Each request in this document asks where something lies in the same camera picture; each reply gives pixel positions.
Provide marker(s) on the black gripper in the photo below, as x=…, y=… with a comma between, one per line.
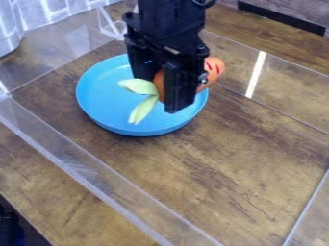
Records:
x=163, y=43

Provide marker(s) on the blue round tray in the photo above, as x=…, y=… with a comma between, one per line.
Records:
x=107, y=103

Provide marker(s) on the grey white curtain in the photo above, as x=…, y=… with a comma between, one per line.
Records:
x=24, y=15

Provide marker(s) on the clear acrylic enclosure wall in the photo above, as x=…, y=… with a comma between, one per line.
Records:
x=238, y=179

